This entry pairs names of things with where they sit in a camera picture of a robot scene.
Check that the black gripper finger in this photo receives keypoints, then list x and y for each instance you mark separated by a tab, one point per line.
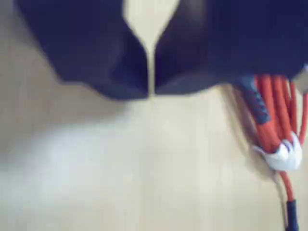
216	43
96	48

